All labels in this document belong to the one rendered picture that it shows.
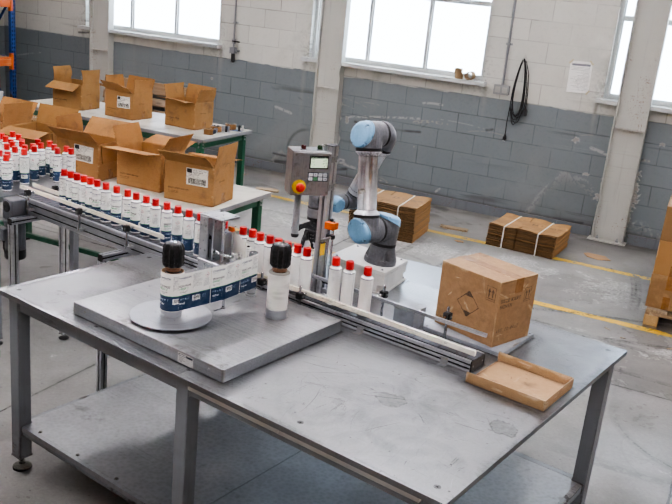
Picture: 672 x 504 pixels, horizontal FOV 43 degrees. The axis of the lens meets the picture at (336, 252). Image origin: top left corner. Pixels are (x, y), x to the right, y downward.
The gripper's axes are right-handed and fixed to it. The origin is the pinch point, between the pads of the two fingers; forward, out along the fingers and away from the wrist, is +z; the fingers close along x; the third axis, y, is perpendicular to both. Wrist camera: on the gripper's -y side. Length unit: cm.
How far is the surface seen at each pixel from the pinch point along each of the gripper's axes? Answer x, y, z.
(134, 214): -29, -81, -8
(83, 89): 270, -385, 0
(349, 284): -52, 46, -12
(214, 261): -52, -18, -5
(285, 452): -63, 32, 66
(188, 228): -35, -44, -10
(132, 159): 75, -167, -3
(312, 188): -39, 19, -44
